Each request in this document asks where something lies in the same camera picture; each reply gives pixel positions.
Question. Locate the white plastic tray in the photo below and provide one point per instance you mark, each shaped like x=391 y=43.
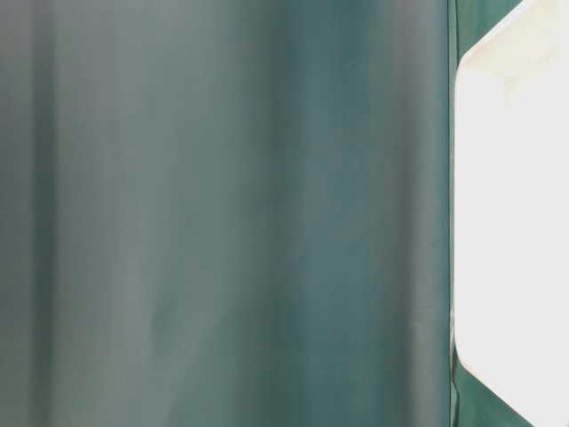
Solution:
x=511 y=213

